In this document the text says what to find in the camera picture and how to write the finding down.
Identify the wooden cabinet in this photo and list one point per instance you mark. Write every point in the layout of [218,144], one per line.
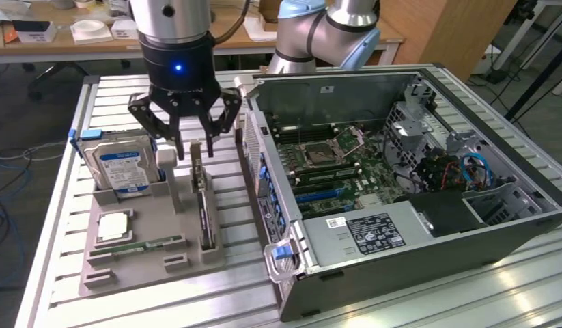
[468,34]

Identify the blue release latch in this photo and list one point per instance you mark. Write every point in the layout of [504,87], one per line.
[280,254]

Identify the gray cup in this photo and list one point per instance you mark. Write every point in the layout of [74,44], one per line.
[63,4]

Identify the brown cardboard box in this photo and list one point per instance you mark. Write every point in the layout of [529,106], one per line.
[268,10]

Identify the black expansion slot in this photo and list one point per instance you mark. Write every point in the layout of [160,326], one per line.
[319,188]

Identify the black graphics card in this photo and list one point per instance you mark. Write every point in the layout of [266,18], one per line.
[203,212]

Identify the white tape roll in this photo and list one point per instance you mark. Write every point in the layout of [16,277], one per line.
[84,3]

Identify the green RAM stick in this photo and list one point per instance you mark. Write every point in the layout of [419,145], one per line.
[139,245]
[328,175]

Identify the silver drive cage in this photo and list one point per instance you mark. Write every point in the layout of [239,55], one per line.
[414,130]

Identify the silver socket cover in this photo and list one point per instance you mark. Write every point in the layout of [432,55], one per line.
[351,138]

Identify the hard disk in blue carrier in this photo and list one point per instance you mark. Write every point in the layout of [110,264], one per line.
[122,167]

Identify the small white box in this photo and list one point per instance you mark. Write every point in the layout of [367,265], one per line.
[123,29]

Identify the black tripod stand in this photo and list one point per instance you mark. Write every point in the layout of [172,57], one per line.
[540,68]

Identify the black plastic cover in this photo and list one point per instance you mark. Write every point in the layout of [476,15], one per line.
[444,212]

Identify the blue expansion slot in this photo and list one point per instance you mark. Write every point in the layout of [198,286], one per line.
[324,196]

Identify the wooden desk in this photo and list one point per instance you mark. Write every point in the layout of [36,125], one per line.
[58,48]
[244,48]

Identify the gray power supply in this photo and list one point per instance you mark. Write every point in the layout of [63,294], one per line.
[331,246]

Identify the silver disk bay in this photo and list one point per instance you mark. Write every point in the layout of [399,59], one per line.
[504,205]

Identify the black office chair base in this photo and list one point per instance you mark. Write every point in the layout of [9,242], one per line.
[58,73]

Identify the CPU socket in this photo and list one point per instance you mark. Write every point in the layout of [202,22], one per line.
[319,155]

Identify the gray parts rack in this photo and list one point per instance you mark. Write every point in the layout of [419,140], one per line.
[154,239]

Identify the green motherboard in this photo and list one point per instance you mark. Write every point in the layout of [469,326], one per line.
[376,177]

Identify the orange box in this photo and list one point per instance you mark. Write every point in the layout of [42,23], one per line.
[9,34]

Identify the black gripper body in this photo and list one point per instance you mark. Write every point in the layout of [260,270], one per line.
[178,78]

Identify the white papers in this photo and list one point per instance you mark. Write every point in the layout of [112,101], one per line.
[258,30]

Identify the black RAM slot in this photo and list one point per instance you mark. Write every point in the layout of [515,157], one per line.
[322,167]
[303,124]
[306,136]

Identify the white box with black top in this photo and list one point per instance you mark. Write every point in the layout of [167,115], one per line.
[35,32]

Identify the silver CPU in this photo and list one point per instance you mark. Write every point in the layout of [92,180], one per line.
[114,227]

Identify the thin locking lever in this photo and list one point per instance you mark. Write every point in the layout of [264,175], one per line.
[300,130]

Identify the black open PC case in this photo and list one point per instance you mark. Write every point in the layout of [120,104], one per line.
[399,280]

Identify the clear plastic bag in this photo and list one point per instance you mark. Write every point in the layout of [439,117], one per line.
[3,13]

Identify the silver chipset heatsink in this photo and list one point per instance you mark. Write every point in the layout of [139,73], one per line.
[371,201]

